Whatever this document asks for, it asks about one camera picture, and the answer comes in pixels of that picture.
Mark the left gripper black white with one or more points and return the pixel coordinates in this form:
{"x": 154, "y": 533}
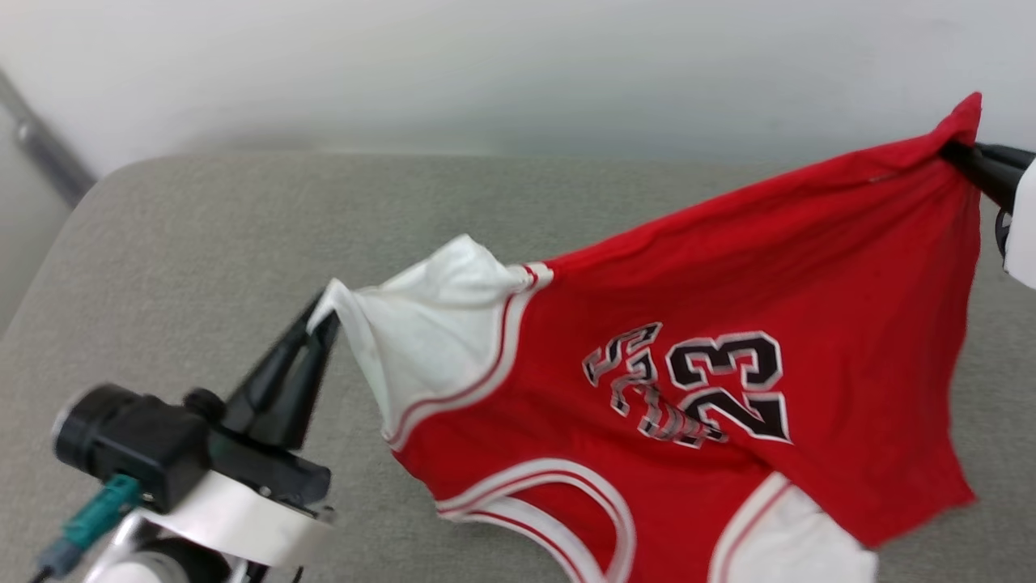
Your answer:
{"x": 259, "y": 510}

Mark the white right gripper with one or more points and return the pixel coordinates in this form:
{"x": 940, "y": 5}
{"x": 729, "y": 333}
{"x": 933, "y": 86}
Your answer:
{"x": 1024, "y": 235}

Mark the red white basketball jersey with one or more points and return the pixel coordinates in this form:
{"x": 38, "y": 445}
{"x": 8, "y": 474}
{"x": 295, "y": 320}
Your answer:
{"x": 809, "y": 267}

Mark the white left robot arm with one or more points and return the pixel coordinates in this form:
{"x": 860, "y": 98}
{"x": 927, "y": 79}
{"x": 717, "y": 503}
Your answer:
{"x": 154, "y": 567}

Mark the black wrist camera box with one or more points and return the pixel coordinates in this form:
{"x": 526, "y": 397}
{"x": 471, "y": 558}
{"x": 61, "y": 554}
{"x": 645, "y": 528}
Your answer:
{"x": 137, "y": 441}

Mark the metal wall trim strip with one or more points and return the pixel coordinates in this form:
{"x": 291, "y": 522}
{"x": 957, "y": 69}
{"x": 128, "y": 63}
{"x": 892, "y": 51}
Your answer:
{"x": 44, "y": 150}

